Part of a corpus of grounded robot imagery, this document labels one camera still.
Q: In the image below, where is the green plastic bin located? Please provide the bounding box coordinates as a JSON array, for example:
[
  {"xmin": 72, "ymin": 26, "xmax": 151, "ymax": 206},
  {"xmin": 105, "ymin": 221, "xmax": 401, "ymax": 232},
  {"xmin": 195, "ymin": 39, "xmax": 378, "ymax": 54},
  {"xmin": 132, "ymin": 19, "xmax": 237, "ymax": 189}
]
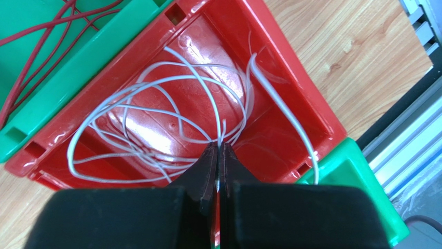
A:
[
  {"xmin": 295, "ymin": 137, "xmax": 410, "ymax": 247},
  {"xmin": 1, "ymin": 1, "xmax": 170, "ymax": 163}
]

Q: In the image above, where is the dark red cable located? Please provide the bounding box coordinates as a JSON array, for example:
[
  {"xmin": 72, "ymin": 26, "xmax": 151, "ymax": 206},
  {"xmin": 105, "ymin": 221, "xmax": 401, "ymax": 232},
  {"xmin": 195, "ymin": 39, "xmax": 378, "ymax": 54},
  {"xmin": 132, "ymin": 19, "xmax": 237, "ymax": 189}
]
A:
[{"xmin": 0, "ymin": 0, "xmax": 125, "ymax": 128}]

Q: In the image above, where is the red plastic bin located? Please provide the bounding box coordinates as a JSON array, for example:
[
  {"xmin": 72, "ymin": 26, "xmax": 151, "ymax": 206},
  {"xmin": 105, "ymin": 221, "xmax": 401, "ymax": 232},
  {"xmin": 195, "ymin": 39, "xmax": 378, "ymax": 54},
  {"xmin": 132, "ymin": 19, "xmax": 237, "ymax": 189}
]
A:
[{"xmin": 5, "ymin": 0, "xmax": 348, "ymax": 249}]

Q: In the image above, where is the near green plastic bin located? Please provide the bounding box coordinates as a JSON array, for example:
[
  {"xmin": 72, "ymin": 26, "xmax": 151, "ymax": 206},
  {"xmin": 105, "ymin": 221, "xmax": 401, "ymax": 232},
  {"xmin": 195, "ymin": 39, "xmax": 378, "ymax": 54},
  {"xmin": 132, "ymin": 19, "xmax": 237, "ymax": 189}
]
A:
[{"xmin": 295, "ymin": 137, "xmax": 410, "ymax": 247}]

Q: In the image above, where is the far green plastic bin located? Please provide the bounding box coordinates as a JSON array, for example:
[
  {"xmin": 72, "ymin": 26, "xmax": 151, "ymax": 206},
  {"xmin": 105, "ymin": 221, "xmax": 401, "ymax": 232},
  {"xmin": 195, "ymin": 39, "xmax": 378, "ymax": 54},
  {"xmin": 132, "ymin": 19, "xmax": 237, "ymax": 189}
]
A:
[{"xmin": 1, "ymin": 1, "xmax": 170, "ymax": 163}]

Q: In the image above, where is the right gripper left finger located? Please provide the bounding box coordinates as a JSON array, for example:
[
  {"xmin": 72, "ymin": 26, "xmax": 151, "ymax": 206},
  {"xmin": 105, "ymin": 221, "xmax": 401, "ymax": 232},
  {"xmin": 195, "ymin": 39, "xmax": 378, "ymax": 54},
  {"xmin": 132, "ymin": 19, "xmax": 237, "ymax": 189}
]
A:
[{"xmin": 25, "ymin": 143, "xmax": 218, "ymax": 248}]

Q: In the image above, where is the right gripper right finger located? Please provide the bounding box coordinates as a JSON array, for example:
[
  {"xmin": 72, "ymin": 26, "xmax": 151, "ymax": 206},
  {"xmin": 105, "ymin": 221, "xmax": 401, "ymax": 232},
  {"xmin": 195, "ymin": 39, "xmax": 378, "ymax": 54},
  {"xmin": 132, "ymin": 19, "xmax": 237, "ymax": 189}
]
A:
[{"xmin": 218, "ymin": 143, "xmax": 390, "ymax": 248}]

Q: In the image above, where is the right aluminium frame post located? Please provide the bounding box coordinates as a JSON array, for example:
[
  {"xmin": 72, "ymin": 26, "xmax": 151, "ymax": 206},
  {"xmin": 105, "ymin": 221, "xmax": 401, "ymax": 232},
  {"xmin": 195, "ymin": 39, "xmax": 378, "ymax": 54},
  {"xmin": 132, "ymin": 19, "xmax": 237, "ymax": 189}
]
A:
[{"xmin": 357, "ymin": 1, "xmax": 441, "ymax": 199}]

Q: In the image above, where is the white cable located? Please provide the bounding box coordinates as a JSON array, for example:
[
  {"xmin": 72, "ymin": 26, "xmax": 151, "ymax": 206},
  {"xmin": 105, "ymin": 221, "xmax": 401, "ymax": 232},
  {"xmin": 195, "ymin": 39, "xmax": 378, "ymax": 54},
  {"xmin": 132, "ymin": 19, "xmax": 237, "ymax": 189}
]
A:
[{"xmin": 67, "ymin": 32, "xmax": 320, "ymax": 194}]

